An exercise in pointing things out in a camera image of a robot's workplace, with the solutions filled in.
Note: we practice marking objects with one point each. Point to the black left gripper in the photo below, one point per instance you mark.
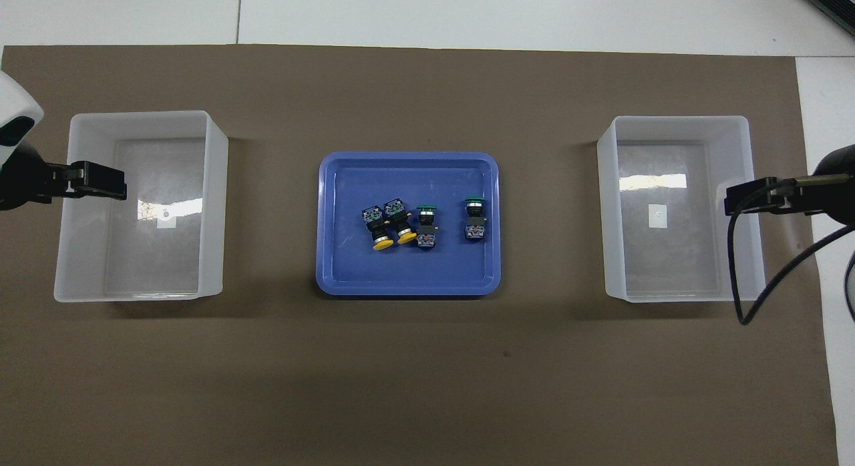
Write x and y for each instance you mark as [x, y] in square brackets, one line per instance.
[23, 182]

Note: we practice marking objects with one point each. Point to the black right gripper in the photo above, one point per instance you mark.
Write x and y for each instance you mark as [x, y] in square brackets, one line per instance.
[835, 185]

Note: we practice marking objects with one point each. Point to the green push button switch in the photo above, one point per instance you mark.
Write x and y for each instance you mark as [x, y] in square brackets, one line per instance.
[475, 220]
[426, 229]

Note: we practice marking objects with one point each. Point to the yellow push button switch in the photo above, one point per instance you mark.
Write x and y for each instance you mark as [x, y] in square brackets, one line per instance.
[374, 220]
[397, 215]

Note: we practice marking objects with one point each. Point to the translucent white plastic box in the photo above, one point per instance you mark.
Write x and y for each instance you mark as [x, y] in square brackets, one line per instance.
[87, 252]
[735, 266]

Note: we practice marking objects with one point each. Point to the white paper sticker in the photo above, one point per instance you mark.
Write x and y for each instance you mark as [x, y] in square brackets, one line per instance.
[164, 220]
[658, 215]

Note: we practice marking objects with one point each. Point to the black finned metal device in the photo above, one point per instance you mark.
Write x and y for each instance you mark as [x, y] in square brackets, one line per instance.
[831, 0]

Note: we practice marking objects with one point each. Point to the blue plastic tray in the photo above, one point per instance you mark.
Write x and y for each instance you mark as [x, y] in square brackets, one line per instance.
[414, 272]

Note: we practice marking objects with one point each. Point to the brown paper mat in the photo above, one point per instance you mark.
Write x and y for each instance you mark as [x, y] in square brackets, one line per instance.
[427, 386]

